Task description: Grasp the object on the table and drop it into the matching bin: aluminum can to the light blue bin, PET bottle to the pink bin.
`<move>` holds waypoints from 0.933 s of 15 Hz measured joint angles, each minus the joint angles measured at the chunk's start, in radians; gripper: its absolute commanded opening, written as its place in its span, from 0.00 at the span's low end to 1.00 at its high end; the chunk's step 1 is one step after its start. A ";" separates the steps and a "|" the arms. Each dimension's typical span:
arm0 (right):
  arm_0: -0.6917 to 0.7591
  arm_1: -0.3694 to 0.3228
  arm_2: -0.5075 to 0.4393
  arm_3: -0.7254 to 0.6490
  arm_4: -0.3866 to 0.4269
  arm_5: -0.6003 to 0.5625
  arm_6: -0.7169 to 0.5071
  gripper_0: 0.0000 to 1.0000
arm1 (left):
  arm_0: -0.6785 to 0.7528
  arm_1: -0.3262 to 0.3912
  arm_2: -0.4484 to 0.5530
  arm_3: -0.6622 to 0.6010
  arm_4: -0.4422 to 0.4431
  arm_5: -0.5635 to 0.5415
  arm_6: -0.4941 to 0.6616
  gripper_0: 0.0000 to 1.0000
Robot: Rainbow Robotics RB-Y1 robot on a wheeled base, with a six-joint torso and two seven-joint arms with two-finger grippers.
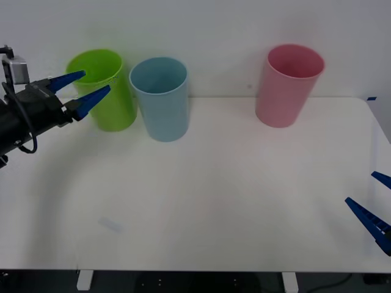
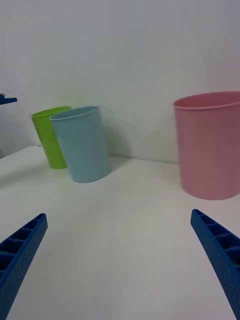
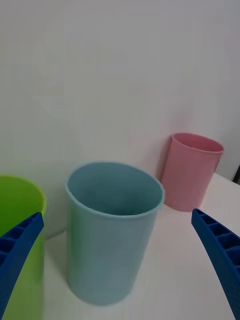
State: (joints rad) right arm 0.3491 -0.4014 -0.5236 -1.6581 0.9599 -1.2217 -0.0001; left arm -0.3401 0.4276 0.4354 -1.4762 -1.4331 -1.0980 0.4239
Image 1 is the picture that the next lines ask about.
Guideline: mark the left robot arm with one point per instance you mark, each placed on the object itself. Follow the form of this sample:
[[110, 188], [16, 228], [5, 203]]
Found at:
[[12, 122]]

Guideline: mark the pale blue plastic bin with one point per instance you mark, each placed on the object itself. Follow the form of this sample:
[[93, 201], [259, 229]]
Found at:
[[166, 116]]

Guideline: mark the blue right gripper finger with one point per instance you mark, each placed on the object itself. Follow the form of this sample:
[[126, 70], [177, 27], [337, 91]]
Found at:
[[371, 222], [383, 178]]

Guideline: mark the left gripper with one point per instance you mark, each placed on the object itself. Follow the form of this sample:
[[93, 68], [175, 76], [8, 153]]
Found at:
[[42, 107]]

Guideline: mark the white table leg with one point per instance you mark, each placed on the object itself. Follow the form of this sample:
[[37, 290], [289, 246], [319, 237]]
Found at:
[[84, 280], [289, 282]]

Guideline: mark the green plastic bin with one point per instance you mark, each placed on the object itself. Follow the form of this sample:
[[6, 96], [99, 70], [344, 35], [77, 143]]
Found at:
[[113, 107]]

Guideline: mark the pink plastic bin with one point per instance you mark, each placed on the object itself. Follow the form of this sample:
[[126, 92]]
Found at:
[[281, 100]]

